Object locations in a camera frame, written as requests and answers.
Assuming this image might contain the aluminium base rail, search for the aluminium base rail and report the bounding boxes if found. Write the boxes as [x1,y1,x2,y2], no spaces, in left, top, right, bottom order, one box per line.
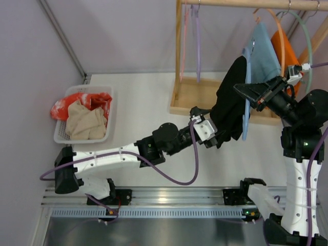
[41,187,260,221]

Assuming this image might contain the orange plastic hanger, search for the orange plastic hanger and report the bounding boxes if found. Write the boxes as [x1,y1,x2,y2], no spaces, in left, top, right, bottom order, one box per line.
[248,9,285,83]

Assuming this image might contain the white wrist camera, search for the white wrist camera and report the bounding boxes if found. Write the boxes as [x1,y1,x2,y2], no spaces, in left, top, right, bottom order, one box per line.
[191,115,217,142]
[284,63,311,86]

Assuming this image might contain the beige cloth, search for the beige cloth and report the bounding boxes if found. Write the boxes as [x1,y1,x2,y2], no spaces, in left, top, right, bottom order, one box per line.
[66,100,107,140]

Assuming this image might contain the pink plastic hanger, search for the pink plastic hanger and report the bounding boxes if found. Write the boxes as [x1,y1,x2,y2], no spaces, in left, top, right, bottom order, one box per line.
[179,1,189,82]

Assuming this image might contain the red cloth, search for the red cloth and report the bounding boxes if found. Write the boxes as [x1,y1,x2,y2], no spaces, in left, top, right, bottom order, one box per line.
[50,92,112,122]

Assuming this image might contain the grey wall profile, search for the grey wall profile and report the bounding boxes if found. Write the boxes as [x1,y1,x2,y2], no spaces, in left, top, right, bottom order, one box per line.
[37,0,87,81]

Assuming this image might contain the black trousers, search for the black trousers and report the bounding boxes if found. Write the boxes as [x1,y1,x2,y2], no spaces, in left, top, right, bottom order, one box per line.
[210,56,247,149]

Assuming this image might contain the orange trousers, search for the orange trousers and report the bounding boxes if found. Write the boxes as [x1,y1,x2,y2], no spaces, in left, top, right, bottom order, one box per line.
[271,30,302,95]

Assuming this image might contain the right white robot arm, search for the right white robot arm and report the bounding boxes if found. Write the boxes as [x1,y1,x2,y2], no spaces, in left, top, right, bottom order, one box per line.
[234,76,327,245]

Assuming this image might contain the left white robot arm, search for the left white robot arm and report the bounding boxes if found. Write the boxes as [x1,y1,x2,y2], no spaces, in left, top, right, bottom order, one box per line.
[54,107,227,200]

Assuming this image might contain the wooden clothes rack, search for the wooden clothes rack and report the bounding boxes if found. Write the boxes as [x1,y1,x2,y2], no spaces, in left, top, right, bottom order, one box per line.
[170,0,327,126]

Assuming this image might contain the blue plastic hanger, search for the blue plastic hanger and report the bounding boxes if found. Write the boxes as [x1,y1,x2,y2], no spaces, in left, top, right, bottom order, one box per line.
[242,39,255,141]

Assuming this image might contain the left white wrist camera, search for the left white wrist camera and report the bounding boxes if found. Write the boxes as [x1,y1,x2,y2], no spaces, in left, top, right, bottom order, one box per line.
[191,115,217,142]

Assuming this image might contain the green plastic hanger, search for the green plastic hanger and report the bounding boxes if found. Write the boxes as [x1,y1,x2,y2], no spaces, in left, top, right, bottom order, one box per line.
[276,10,314,94]

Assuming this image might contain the light blue trousers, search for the light blue trousers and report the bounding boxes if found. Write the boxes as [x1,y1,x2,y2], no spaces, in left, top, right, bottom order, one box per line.
[246,23,281,84]

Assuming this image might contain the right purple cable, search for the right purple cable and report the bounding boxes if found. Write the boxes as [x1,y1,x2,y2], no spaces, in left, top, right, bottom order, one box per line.
[306,61,328,246]

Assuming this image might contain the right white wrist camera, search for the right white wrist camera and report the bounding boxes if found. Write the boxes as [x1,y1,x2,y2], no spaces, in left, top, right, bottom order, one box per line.
[284,63,311,86]

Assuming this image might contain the purple plastic hanger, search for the purple plastic hanger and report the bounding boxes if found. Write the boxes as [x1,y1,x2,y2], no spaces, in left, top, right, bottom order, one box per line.
[191,5,201,83]

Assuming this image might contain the white plastic basket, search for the white plastic basket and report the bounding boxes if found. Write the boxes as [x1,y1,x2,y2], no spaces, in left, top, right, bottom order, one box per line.
[54,85,117,145]

